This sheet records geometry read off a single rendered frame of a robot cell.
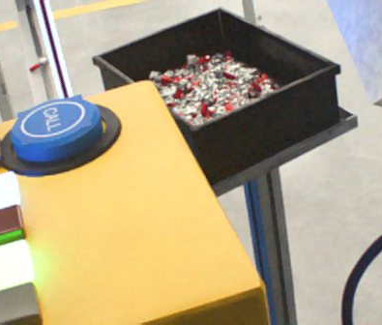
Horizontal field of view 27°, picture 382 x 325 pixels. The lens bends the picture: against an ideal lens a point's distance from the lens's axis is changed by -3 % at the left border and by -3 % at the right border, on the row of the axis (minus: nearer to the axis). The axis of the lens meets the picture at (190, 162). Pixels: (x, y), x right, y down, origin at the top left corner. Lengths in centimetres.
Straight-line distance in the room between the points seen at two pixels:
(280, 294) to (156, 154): 61
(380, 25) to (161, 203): 37
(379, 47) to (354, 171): 155
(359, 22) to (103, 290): 42
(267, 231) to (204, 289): 60
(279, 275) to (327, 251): 101
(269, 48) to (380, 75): 27
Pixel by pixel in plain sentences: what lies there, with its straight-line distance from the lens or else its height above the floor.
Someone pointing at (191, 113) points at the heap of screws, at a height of 84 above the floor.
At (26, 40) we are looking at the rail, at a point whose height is 86.
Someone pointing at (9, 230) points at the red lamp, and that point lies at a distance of 30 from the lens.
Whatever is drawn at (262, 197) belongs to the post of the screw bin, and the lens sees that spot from 84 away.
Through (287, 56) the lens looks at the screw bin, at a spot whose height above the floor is 86.
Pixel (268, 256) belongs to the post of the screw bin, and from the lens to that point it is 88.
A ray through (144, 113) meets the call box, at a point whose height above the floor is 107.
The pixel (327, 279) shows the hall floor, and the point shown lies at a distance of 185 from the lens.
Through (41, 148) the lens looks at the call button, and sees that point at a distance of 34.
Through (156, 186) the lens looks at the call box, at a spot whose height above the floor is 107.
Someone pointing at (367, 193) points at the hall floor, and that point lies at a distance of 209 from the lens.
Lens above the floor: 124
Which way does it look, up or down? 33 degrees down
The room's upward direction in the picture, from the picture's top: 11 degrees counter-clockwise
